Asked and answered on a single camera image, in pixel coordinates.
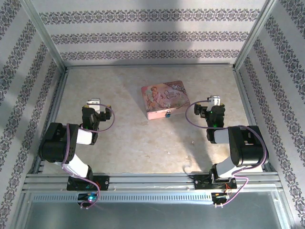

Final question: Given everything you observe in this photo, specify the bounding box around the pink illustrated tin box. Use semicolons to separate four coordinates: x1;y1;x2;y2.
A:
141;80;191;121

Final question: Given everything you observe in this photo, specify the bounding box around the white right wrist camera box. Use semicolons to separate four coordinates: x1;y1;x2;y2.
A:
206;95;221;106

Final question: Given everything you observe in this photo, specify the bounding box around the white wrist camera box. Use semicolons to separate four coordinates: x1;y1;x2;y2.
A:
85;97;102;112
206;95;221;106

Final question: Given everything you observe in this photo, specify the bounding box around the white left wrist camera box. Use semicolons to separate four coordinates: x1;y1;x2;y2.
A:
85;97;102;112

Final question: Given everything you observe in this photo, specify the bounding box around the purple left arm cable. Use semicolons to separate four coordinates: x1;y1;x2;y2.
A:
61;104;116;210

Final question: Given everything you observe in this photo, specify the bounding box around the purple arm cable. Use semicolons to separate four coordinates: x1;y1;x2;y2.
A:
185;99;269;208
61;104;116;210

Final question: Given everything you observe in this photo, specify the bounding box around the aluminium side rail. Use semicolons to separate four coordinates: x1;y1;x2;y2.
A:
32;69;70;174
232;68;279;174

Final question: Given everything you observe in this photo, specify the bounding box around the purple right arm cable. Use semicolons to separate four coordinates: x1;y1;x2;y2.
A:
185;99;269;208

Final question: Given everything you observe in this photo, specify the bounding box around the thin aluminium table rail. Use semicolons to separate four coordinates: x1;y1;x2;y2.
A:
65;63;236;70

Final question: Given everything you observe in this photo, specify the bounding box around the thin black cable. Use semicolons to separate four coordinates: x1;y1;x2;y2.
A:
182;166;195;178

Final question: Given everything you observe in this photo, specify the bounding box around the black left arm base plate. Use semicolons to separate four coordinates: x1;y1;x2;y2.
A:
66;175;110;191

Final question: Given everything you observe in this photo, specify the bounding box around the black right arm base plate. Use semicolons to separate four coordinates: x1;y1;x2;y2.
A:
194;174;238;190

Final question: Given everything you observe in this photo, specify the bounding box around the aluminium corner post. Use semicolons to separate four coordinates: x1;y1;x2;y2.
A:
20;0;69;72
232;0;278;71

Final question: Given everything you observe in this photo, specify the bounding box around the wide aluminium frame rail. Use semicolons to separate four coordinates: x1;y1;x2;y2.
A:
22;173;283;193

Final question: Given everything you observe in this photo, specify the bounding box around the slotted grey cable duct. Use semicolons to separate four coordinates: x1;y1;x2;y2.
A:
30;192;275;204

